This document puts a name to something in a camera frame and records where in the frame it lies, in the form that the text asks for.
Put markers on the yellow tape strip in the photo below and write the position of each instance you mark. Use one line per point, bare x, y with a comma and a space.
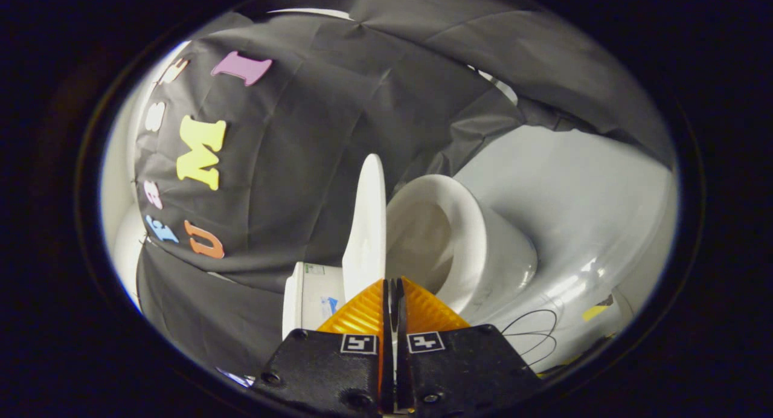
595, 313

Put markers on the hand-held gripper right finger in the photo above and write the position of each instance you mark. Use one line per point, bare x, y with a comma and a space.
465, 363

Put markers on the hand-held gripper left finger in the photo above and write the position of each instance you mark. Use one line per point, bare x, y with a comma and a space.
320, 369

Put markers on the white toilet lid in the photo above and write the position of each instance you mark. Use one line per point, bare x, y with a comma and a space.
368, 225

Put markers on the black backdrop cloth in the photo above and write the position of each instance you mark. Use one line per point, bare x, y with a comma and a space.
314, 164

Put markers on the white toilet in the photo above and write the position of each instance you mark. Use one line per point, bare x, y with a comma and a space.
483, 255

